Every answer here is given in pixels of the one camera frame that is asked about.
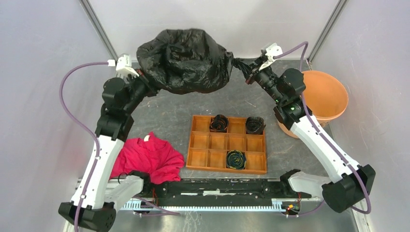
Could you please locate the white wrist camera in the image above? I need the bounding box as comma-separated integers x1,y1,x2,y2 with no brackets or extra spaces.
258,43,283,71
107,53,140,77

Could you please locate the rolled black bag, bottom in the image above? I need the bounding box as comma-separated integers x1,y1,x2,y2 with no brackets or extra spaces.
226,150,247,170

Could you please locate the orange trash bin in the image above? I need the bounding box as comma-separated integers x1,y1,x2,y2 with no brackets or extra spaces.
277,69,349,127

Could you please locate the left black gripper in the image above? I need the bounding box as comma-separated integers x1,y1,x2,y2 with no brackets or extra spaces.
125,67,169,112

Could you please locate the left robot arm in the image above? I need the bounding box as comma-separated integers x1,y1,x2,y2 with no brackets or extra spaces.
58,70,156,232

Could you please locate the rolled black bag, top right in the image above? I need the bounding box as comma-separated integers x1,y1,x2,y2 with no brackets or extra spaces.
245,116,266,135

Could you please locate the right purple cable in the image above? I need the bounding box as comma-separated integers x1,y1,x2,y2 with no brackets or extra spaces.
272,41,373,218

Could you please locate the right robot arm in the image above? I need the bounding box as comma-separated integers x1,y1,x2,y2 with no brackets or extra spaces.
233,57,376,214

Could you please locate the orange wooden divider tray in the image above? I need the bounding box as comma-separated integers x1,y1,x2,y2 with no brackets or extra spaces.
186,115,267,175

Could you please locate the black trash bag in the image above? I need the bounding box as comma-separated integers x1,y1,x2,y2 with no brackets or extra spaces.
136,29,235,95

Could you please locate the rolled black bag, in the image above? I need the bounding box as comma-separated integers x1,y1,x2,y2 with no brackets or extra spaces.
226,150,247,170
209,115,229,132
245,116,266,135

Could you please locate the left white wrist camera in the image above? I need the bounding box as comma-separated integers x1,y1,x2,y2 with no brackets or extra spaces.
107,53,140,77

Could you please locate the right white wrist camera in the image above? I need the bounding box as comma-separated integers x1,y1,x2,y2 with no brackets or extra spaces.
258,43,283,71

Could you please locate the red cloth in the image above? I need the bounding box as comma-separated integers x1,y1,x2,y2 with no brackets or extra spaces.
109,132,185,184

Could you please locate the rolled black bag, top middle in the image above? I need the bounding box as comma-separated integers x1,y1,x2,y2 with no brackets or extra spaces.
209,115,229,132

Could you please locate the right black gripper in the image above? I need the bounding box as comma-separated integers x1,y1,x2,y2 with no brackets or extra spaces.
235,55,283,103

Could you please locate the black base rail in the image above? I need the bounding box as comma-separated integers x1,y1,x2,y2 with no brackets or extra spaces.
134,178,312,207

